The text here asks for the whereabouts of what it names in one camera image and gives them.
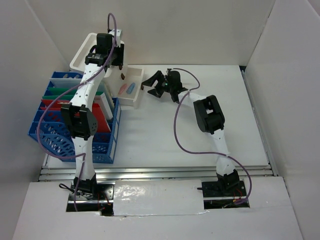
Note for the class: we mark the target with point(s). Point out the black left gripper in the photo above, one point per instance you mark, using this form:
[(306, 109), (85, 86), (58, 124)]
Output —
[(120, 49)]

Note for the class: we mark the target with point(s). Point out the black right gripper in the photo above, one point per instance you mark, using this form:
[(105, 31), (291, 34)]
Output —
[(158, 76)]

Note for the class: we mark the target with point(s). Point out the white foam drawer box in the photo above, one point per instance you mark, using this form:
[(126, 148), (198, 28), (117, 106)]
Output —
[(122, 83)]

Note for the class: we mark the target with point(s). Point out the green clip file folder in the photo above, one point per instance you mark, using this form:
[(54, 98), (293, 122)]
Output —
[(101, 97)]

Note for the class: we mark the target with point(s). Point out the red file folder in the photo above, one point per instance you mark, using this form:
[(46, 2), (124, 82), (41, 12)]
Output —
[(54, 114)]

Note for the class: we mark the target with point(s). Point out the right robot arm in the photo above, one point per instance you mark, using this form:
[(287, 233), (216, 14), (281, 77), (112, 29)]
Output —
[(210, 120)]

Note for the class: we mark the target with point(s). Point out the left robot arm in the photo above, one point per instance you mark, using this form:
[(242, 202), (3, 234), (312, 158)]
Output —
[(77, 114)]

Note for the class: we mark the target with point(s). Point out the blue plastic file organizer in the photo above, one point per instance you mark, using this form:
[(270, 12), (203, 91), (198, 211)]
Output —
[(56, 138)]

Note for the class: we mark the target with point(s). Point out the white cover panel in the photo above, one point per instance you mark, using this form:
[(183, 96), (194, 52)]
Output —
[(158, 198)]

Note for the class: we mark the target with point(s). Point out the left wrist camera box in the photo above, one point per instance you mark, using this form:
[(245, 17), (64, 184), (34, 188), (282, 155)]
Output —
[(116, 33)]

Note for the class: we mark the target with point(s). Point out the aluminium mounting rail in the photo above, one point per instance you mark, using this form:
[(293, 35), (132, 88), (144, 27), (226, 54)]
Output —
[(129, 174)]

